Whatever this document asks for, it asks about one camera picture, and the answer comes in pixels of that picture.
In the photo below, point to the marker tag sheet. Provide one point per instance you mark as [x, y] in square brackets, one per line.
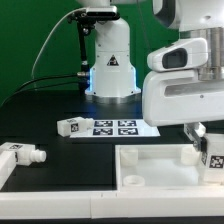
[119, 128]

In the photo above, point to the white square table top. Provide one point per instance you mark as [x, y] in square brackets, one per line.
[163, 166]

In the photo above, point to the black camera stand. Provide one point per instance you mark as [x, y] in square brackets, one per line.
[83, 40]

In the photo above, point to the white fence bar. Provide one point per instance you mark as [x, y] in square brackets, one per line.
[205, 201]
[7, 165]

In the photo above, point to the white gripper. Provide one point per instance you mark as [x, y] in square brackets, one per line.
[174, 94]

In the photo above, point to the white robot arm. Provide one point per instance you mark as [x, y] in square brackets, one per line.
[112, 76]

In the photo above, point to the white left fence bar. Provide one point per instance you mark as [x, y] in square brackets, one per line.
[7, 165]

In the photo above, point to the white front fence bar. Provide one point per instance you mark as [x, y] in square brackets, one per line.
[205, 201]

